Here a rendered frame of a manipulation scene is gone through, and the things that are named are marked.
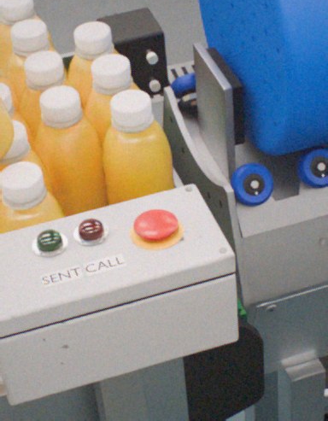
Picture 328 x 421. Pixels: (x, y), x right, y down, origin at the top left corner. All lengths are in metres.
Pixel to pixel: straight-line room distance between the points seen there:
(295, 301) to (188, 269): 0.40
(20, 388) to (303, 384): 0.59
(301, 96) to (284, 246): 0.20
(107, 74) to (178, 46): 2.14
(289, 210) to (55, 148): 0.27
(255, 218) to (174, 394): 0.20
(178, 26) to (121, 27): 1.98
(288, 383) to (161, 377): 0.35
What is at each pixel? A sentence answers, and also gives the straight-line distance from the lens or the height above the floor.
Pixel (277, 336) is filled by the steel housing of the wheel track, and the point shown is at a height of 0.72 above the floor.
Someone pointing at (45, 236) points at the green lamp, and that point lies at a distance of 0.90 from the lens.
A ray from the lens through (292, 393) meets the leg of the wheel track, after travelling 1.44.
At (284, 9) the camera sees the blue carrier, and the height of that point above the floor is 1.17.
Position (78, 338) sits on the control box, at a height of 1.06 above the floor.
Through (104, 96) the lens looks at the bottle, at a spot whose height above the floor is 1.07.
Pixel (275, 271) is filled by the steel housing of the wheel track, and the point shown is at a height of 0.86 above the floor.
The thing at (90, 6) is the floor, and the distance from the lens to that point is 3.50.
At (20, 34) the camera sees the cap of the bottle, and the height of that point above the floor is 1.10.
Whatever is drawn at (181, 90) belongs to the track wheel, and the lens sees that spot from 1.31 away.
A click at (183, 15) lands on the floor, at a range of 3.40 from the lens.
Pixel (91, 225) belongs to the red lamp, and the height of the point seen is 1.11.
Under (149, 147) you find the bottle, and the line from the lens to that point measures 1.07.
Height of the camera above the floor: 1.69
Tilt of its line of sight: 39 degrees down
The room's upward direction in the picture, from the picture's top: 6 degrees counter-clockwise
